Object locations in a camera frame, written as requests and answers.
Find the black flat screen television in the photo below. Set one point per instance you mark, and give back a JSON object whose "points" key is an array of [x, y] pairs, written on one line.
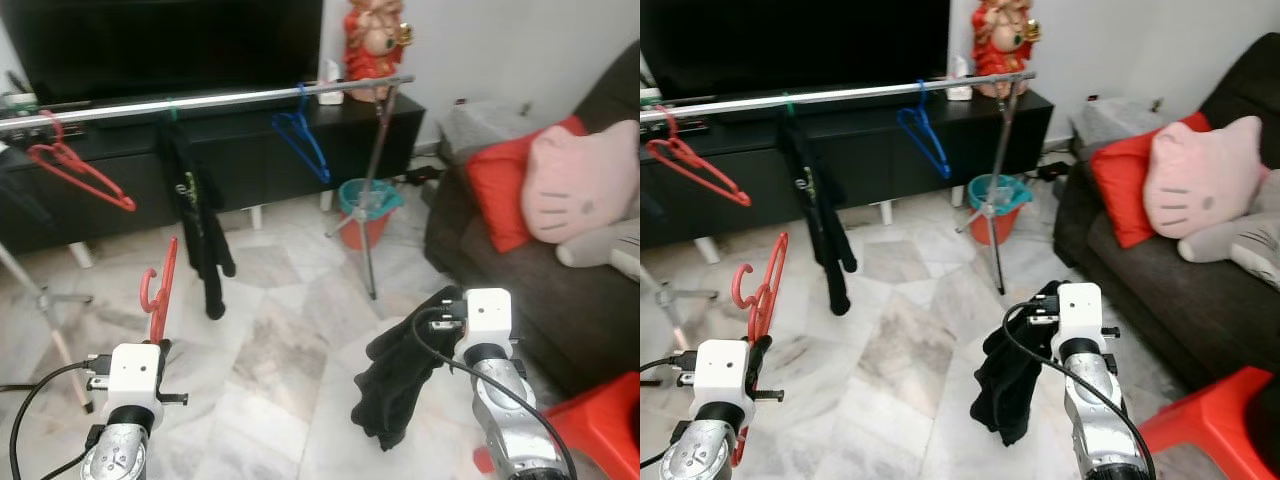
{"points": [[160, 45], [790, 45]]}

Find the white pink tissue pack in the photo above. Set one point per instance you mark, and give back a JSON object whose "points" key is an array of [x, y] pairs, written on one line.
{"points": [[330, 88], [958, 83]]}

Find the red plastic stool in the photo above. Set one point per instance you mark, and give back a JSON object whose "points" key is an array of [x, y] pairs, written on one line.
{"points": [[600, 420], [1220, 415]]}

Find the coral pink clothes hanger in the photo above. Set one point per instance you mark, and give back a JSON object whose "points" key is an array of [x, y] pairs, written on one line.
{"points": [[160, 310], [768, 300]]}

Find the pink Hello Kitty pillow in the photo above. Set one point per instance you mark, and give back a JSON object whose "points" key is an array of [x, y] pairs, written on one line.
{"points": [[580, 180], [1200, 180]]}

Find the black TV cabinet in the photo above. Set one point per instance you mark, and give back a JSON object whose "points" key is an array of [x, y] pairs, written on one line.
{"points": [[250, 165], [870, 160]]}

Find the black garment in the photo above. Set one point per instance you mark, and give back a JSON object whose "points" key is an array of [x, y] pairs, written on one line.
{"points": [[400, 390], [1010, 390]]}

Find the silver metal clothes rack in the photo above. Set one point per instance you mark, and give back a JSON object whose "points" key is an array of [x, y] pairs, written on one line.
{"points": [[860, 92], [240, 98]]}

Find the flat black device box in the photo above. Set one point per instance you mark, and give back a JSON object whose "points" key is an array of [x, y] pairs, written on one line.
{"points": [[425, 176], [1053, 171]]}

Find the red laughing Buddha statue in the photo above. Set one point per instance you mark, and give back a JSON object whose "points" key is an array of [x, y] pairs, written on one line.
{"points": [[1003, 55], [375, 55]]}

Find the red clothes hanger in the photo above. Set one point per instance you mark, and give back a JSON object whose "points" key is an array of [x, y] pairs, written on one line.
{"points": [[120, 198], [735, 195]]}

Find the white lace cloth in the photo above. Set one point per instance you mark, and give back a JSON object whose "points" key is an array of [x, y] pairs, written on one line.
{"points": [[1110, 120], [480, 125]]}

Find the dark brown fabric sofa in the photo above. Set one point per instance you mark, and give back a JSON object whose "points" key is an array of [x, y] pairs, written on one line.
{"points": [[1150, 290], [520, 300]]}

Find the red cushion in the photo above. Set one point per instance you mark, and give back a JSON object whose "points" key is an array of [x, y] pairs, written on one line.
{"points": [[495, 190], [1120, 185]]}

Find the blue clothes hanger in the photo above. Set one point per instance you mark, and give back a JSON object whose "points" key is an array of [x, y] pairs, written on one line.
{"points": [[940, 165], [322, 170]]}

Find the teal plastic bin liner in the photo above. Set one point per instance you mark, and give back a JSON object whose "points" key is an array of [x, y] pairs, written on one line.
{"points": [[1017, 190], [387, 195]]}

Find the grey Totoro plush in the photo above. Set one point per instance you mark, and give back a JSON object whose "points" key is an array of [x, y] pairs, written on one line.
{"points": [[1240, 245], [600, 247]]}

